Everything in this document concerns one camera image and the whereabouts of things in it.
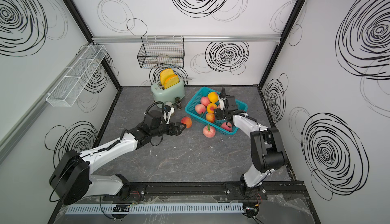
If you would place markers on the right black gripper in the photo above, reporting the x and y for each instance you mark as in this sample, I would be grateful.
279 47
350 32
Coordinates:
218 114

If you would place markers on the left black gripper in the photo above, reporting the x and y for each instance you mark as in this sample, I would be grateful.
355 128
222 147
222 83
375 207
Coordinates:
177 132

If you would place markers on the orange yellow peach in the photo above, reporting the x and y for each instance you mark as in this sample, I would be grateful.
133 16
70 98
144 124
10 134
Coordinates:
210 117

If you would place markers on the orange red wrinkled peach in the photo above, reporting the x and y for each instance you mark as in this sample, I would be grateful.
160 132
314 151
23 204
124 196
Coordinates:
187 121

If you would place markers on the yellow peach red spot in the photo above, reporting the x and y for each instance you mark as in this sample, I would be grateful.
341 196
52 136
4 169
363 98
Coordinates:
213 97

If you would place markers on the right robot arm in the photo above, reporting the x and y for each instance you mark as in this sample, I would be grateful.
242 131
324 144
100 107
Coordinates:
267 150

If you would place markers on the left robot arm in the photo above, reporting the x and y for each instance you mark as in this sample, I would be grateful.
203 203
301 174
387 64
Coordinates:
74 178

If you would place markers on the teal plastic basket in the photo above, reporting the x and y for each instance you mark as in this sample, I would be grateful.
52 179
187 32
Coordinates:
195 100

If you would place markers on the black lid spice bottle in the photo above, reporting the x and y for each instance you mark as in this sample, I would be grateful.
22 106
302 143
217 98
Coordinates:
178 102

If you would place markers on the mint green toaster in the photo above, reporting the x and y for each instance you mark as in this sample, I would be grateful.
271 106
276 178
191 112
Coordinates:
168 95

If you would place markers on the front yellow toast slice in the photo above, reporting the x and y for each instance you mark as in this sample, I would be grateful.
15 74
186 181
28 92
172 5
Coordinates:
171 81

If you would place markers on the yellow toast slice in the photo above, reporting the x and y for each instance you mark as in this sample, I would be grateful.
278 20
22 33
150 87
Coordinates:
165 74
171 81

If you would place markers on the rear yellow toast slice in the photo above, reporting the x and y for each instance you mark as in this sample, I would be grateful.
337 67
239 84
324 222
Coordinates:
165 74

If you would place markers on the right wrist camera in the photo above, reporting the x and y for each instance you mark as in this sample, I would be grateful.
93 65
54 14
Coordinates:
222 99

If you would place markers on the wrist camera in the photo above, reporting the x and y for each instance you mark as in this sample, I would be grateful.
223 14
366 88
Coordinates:
222 99
169 110

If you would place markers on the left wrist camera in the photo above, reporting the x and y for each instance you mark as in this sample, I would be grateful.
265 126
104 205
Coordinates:
169 110

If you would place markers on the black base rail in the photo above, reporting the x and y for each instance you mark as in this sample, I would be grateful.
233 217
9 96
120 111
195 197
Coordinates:
228 190

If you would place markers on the black wire wall basket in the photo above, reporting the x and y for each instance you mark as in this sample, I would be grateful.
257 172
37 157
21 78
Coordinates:
157 50

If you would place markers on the white slotted cable duct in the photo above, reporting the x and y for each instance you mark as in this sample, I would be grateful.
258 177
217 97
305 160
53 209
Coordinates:
167 208

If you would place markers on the white mesh wall shelf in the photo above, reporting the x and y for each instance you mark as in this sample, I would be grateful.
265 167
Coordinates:
86 74

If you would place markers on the aluminium wall rail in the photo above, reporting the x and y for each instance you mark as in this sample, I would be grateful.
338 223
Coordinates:
186 38

